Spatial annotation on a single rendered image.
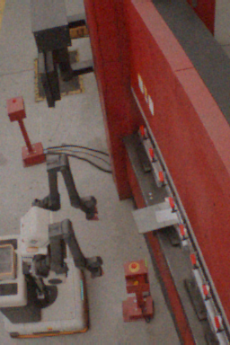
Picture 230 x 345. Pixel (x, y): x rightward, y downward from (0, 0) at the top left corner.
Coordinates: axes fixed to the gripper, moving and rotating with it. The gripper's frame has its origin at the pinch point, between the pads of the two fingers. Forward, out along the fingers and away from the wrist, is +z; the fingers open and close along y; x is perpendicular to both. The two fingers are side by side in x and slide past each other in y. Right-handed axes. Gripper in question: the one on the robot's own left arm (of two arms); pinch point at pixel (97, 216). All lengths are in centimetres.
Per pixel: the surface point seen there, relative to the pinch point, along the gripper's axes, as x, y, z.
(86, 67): -10, 136, -12
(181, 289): -37, -57, 33
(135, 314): 26, -44, 85
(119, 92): -40, 78, -20
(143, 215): -27.2, -4.2, 13.4
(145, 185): -26.7, 28.0, 27.2
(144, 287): -11, -46, 33
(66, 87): 72, 245, 73
